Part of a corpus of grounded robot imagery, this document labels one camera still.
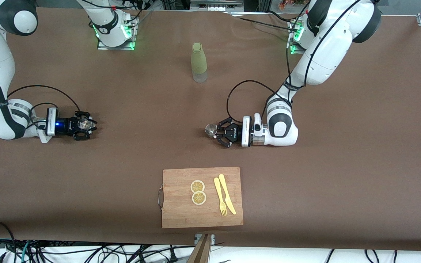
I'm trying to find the yellow plastic knife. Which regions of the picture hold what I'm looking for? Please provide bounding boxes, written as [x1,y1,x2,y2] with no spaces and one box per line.
[218,174,237,215]

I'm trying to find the green cable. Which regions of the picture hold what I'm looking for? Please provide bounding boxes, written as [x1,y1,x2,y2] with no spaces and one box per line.
[20,242,32,263]

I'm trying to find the yellow plastic fork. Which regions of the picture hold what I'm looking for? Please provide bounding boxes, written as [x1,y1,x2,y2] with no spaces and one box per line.
[213,177,228,217]

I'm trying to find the wooden cutting board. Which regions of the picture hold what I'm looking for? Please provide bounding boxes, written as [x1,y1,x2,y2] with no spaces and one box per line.
[158,167,244,229]

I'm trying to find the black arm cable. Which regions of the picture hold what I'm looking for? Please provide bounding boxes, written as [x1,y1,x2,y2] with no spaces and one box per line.
[0,85,81,134]
[227,0,364,125]

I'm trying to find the grey metal equipment box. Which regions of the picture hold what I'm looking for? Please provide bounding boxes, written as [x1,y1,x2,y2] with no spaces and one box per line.
[190,0,244,12]

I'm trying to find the green bottle with clear base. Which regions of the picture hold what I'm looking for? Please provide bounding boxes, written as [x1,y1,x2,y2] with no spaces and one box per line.
[191,42,208,83]

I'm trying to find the wooden beam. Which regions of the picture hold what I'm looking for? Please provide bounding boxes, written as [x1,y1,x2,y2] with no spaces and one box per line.
[187,234,212,263]

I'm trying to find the brown table cover sheet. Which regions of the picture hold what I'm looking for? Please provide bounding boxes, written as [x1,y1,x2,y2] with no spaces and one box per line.
[0,7,421,252]

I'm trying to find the black base power cable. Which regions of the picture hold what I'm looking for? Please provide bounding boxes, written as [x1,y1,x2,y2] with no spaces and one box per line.
[229,10,300,33]

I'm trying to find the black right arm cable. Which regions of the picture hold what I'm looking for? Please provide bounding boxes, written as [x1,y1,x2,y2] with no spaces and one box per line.
[0,85,81,134]

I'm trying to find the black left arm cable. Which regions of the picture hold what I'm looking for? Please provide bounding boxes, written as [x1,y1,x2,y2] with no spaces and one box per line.
[227,0,364,125]

